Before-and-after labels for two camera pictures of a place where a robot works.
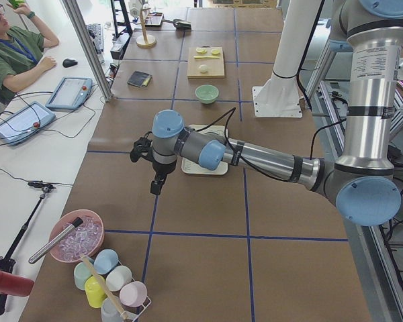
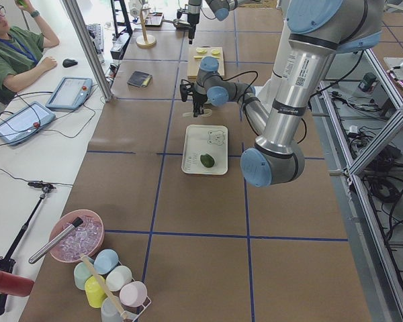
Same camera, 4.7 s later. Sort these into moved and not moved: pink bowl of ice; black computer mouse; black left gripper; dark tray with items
Moved: black left gripper
Not moved: pink bowl of ice; dark tray with items; black computer mouse
